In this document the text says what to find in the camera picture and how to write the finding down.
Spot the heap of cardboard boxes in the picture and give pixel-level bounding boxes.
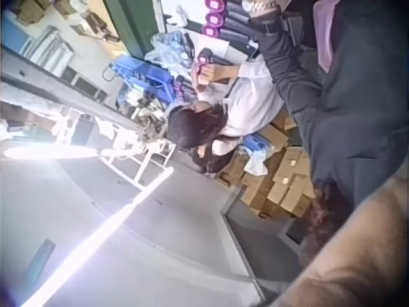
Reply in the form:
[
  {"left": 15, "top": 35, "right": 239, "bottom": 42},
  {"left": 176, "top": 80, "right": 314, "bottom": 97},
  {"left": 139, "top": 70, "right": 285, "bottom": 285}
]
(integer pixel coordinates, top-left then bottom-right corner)
[{"left": 215, "top": 108, "right": 318, "bottom": 219}]

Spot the green door frame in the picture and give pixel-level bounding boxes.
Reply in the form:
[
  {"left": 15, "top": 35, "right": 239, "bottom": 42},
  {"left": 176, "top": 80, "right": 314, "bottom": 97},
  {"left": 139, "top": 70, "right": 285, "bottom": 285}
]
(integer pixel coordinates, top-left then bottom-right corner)
[{"left": 105, "top": 0, "right": 155, "bottom": 57}]

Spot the short fluorescent light tube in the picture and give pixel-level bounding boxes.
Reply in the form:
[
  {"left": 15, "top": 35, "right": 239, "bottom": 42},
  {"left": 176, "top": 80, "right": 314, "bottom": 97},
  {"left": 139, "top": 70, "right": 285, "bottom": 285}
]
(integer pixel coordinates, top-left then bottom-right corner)
[{"left": 2, "top": 145, "right": 106, "bottom": 161}]

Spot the blue plastic crate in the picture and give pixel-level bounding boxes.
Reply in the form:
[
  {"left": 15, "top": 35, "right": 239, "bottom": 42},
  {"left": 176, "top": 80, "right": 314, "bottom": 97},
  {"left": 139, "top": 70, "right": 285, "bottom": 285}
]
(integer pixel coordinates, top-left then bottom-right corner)
[{"left": 243, "top": 133, "right": 272, "bottom": 154}]

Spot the clear plastic bag of parts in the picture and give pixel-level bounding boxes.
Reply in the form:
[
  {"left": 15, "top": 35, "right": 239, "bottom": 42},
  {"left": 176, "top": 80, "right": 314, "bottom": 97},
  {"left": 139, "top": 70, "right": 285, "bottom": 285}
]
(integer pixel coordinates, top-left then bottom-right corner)
[{"left": 145, "top": 30, "right": 196, "bottom": 70}]

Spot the blue plastic rack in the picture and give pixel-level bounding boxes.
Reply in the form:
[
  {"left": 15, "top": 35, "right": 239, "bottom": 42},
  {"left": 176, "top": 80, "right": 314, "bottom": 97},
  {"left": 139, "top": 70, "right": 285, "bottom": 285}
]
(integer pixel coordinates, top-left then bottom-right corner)
[{"left": 102, "top": 54, "right": 176, "bottom": 106}]

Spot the cluttered workbench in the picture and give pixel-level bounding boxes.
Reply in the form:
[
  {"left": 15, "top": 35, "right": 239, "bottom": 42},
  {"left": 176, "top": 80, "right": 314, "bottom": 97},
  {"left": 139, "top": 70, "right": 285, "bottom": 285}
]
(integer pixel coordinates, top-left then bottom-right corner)
[{"left": 126, "top": 95, "right": 170, "bottom": 151}]

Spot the stack of black purple rolls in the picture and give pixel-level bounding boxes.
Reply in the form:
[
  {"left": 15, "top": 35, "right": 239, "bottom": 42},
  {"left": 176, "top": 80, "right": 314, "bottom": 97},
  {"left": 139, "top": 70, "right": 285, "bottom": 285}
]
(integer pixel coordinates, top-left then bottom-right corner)
[{"left": 174, "top": 75, "right": 199, "bottom": 104}]

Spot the black wrist band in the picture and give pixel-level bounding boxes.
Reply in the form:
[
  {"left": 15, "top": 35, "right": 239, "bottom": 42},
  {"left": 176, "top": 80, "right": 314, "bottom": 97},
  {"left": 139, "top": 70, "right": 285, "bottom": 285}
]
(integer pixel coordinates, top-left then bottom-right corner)
[{"left": 251, "top": 14, "right": 305, "bottom": 44}]

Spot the shelf with cartons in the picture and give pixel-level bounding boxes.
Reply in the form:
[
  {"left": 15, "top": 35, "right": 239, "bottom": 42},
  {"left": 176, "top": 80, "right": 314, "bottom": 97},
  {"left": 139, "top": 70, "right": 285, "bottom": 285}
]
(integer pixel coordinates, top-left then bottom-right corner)
[{"left": 0, "top": 0, "right": 128, "bottom": 77}]

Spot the white paper sheet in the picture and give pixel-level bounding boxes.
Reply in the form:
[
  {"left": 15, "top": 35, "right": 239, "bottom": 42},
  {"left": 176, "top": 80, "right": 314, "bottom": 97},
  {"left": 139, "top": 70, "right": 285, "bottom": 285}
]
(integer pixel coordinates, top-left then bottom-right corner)
[{"left": 194, "top": 33, "right": 231, "bottom": 61}]

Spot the pink cloth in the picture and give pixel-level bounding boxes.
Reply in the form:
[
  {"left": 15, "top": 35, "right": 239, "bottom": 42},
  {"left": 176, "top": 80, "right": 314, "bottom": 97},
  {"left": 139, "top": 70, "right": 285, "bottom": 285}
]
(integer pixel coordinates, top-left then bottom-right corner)
[{"left": 311, "top": 0, "right": 342, "bottom": 74}]

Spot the black roll with purple end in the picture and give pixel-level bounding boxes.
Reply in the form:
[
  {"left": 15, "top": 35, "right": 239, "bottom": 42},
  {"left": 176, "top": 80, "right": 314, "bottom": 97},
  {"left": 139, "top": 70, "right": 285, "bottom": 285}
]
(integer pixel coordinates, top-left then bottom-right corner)
[
  {"left": 204, "top": 11, "right": 253, "bottom": 28},
  {"left": 206, "top": 0, "right": 249, "bottom": 12},
  {"left": 201, "top": 24, "right": 252, "bottom": 42}
]

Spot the white metal frame table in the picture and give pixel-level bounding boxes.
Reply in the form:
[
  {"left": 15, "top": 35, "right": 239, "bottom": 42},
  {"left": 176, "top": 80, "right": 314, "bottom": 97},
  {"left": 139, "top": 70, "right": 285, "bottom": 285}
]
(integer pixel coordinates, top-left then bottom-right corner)
[{"left": 100, "top": 140, "right": 177, "bottom": 190}]

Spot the crumpled white plastic bag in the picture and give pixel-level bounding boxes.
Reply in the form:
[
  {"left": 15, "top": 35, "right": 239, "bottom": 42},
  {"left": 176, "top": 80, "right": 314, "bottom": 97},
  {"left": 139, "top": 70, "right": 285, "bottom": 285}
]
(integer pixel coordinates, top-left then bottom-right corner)
[{"left": 167, "top": 4, "right": 190, "bottom": 28}]

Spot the long fluorescent light tube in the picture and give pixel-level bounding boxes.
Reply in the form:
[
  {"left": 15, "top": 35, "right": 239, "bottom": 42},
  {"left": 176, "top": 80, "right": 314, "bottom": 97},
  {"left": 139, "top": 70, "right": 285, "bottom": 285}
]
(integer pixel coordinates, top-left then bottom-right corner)
[{"left": 20, "top": 166, "right": 176, "bottom": 307}]

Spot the black and pink handheld device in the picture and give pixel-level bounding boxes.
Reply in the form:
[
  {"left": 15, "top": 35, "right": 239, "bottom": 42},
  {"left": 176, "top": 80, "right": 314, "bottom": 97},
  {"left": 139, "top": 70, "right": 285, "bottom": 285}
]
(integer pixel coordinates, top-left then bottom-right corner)
[{"left": 191, "top": 47, "right": 231, "bottom": 75}]

